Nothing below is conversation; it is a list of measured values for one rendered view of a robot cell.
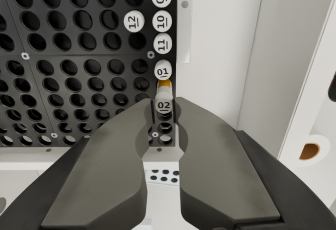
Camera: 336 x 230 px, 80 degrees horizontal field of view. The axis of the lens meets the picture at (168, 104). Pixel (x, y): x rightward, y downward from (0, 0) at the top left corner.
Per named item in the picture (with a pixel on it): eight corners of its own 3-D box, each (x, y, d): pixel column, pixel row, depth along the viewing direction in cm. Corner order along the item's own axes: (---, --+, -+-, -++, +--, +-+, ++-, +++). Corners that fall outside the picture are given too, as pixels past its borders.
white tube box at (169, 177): (219, 143, 37) (224, 158, 34) (207, 174, 41) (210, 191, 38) (152, 134, 36) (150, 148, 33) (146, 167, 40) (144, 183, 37)
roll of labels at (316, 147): (323, 130, 35) (340, 145, 32) (293, 155, 38) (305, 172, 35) (294, 113, 34) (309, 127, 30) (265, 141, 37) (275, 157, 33)
